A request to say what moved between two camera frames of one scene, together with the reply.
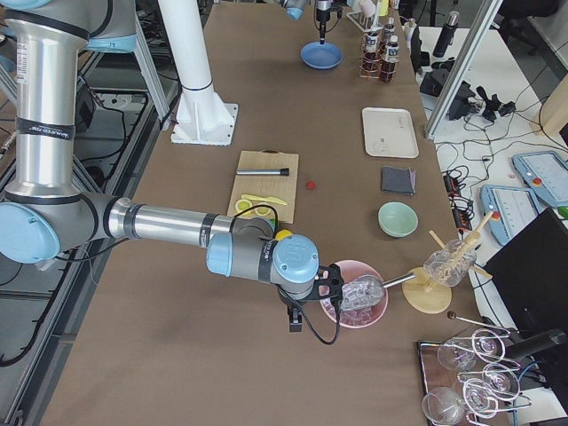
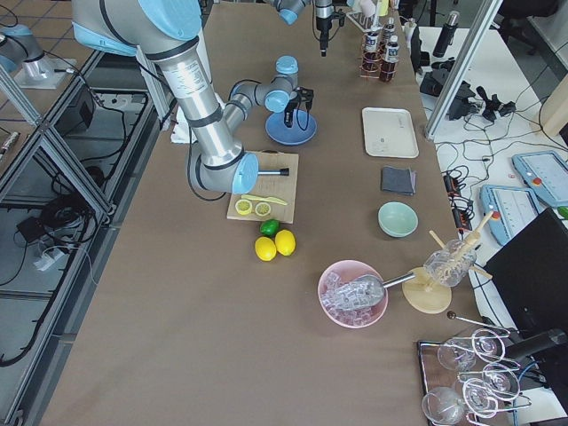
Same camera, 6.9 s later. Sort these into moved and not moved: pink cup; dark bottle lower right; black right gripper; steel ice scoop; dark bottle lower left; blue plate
Moved: blue plate; black right gripper
Not moved: dark bottle lower left; steel ice scoop; dark bottle lower right; pink cup
